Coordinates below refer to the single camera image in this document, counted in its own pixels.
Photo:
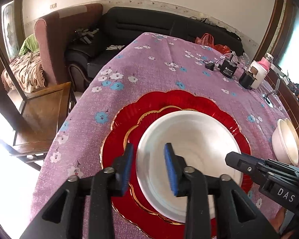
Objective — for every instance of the red plastic bag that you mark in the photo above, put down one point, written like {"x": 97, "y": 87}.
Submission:
{"x": 206, "y": 39}

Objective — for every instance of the green cloth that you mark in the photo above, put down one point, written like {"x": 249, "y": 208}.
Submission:
{"x": 30, "y": 44}

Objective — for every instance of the wooden cabinet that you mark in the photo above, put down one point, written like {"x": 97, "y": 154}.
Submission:
{"x": 289, "y": 114}

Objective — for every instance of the brown patterned blanket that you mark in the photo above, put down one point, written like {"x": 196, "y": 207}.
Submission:
{"x": 25, "y": 69}

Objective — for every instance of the grey phone stand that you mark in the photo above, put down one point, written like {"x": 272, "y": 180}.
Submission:
{"x": 267, "y": 100}

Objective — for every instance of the brown armchair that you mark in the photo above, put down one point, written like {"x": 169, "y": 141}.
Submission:
{"x": 62, "y": 42}

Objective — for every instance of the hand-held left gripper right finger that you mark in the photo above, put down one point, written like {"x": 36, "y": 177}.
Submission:
{"x": 170, "y": 169}

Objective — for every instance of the pile of dark gadgets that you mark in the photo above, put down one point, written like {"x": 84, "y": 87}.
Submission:
{"x": 297, "y": 89}

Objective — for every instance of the dark wooden chair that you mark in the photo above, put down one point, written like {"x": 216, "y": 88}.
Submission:
{"x": 39, "y": 109}

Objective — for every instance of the wooden window frame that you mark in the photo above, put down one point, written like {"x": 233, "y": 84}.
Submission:
{"x": 279, "y": 17}

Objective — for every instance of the person's right hand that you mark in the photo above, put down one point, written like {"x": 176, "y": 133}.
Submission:
{"x": 280, "y": 220}

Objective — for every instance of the glass panel door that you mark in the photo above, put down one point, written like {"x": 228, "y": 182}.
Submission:
{"x": 11, "y": 25}

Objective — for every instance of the wall socket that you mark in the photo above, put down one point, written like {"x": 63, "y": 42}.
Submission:
{"x": 53, "y": 5}

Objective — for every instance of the black sofa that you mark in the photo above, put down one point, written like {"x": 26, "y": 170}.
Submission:
{"x": 139, "y": 22}

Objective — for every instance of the white disposable bowl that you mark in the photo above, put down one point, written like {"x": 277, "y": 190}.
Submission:
{"x": 201, "y": 139}
{"x": 292, "y": 144}

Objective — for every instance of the small red gold-rimmed plate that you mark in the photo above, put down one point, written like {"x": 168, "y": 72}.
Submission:
{"x": 140, "y": 127}

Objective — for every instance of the black jar with cork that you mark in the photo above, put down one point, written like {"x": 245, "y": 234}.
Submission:
{"x": 246, "y": 79}

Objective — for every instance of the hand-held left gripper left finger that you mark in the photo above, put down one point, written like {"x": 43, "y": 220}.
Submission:
{"x": 126, "y": 169}

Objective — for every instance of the large red scalloped plate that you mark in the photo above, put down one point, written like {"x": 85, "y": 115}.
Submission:
{"x": 169, "y": 99}

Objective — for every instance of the white plastic jar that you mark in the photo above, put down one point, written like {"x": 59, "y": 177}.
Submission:
{"x": 261, "y": 72}

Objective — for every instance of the black power adapter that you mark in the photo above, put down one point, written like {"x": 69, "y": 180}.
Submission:
{"x": 228, "y": 69}
{"x": 210, "y": 66}

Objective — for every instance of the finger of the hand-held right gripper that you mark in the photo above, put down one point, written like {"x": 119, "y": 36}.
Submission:
{"x": 284, "y": 169}
{"x": 241, "y": 163}

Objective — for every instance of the beige patterned bowl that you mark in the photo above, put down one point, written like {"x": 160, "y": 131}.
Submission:
{"x": 279, "y": 144}

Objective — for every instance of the clear plastic bag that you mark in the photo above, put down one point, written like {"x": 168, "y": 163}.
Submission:
{"x": 235, "y": 57}

